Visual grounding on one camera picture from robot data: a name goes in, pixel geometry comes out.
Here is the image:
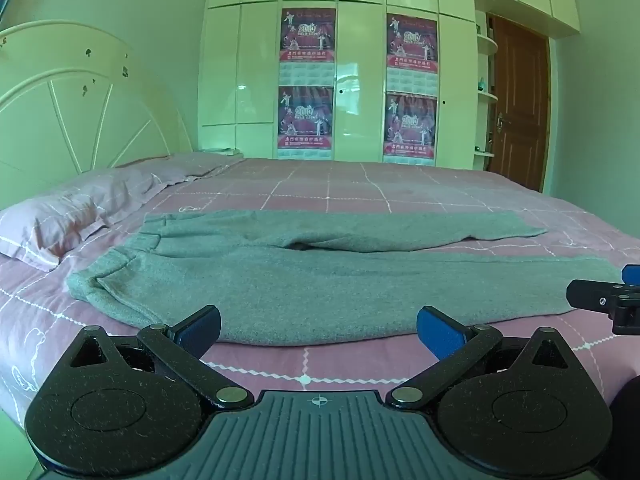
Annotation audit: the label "pink pillow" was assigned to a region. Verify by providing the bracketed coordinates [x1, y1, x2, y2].
[114, 152, 247, 186]
[0, 167, 173, 273]

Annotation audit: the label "white round headboard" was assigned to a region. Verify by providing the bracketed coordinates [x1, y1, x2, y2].
[0, 20, 195, 211]

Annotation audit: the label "bed with pink checked sheet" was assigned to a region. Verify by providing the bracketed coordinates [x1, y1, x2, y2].
[0, 152, 640, 426]

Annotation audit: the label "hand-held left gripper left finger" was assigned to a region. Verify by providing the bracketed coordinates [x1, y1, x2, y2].
[64, 304, 254, 411]

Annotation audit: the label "red wall poster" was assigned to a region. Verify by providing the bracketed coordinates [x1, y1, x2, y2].
[279, 8, 337, 86]
[383, 92, 438, 166]
[277, 85, 335, 161]
[385, 12, 439, 95]

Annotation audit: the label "white corner shelf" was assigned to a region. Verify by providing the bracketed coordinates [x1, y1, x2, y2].
[472, 10, 500, 172]

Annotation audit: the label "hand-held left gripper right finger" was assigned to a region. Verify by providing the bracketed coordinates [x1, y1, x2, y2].
[386, 305, 577, 410]

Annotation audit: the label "grey pants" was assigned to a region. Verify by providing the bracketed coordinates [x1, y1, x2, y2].
[66, 210, 626, 347]

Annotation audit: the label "brown wooden door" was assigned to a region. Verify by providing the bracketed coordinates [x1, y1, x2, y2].
[486, 14, 552, 193]

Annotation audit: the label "white glossy wardrobe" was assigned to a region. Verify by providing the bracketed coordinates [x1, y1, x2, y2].
[196, 0, 582, 172]

